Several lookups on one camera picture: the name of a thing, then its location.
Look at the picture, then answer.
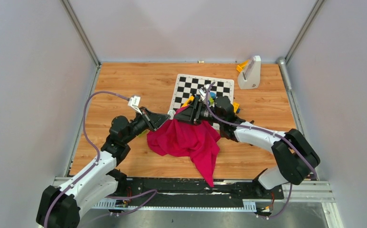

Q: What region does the magenta red garment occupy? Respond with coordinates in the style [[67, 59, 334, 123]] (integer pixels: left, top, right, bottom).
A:
[[147, 119, 221, 187]]

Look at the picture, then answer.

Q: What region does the yellow toy behind metronome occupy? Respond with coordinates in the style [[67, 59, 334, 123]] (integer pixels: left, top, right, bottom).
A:
[[236, 59, 249, 73]]

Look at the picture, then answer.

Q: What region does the green rectangular block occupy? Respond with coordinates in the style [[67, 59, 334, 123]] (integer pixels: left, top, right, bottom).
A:
[[138, 130, 149, 137]]

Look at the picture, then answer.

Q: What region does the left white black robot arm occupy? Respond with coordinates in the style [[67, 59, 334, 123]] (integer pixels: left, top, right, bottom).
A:
[[36, 107, 176, 228]]

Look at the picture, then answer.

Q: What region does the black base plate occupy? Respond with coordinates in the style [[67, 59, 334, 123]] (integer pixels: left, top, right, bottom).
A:
[[111, 178, 284, 209]]

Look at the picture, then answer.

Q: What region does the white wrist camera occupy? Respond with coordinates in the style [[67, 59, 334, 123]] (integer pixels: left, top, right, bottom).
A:
[[198, 84, 214, 103], [128, 95, 142, 114]]

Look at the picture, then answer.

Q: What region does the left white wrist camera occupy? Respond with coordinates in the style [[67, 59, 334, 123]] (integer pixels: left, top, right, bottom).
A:
[[128, 95, 142, 114]]

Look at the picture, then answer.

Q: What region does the green round brooch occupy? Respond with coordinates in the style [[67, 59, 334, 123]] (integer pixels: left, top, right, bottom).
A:
[[167, 109, 176, 120]]

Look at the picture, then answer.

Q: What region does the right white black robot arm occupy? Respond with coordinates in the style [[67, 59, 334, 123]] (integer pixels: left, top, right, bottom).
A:
[[174, 96, 320, 199]]

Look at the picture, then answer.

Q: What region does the black white chessboard mat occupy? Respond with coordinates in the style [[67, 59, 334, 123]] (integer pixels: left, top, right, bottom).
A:
[[170, 74, 235, 112]]

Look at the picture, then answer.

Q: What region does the white metronome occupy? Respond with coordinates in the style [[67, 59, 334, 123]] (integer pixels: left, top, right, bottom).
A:
[[237, 56, 261, 89]]

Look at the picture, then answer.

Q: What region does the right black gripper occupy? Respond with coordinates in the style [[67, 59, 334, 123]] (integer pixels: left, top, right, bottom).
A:
[[174, 97, 224, 126]]

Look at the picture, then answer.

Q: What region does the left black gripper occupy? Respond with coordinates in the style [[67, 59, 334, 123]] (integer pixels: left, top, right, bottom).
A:
[[123, 106, 170, 144]]

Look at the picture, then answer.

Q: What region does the grey metal pipe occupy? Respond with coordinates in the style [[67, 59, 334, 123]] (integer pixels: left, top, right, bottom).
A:
[[276, 57, 292, 93]]

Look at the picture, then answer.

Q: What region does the yellow triangle block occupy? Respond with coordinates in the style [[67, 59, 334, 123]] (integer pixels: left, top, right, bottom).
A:
[[181, 95, 195, 107]]

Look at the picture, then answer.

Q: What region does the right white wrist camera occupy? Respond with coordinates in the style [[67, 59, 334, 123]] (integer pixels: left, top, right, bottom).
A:
[[198, 84, 214, 103]]

